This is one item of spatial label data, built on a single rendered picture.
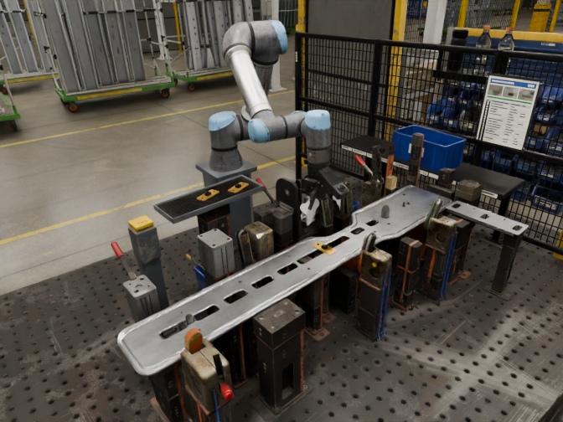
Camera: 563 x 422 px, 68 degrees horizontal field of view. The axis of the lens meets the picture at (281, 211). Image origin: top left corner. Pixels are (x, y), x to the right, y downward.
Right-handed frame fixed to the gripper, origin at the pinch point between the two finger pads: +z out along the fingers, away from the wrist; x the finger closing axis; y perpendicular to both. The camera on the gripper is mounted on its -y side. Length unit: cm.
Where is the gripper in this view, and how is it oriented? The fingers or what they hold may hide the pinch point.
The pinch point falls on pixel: (325, 218)
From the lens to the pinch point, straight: 139.9
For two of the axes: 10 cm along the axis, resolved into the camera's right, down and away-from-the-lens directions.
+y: -6.5, -2.8, 7.1
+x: -7.6, 3.2, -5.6
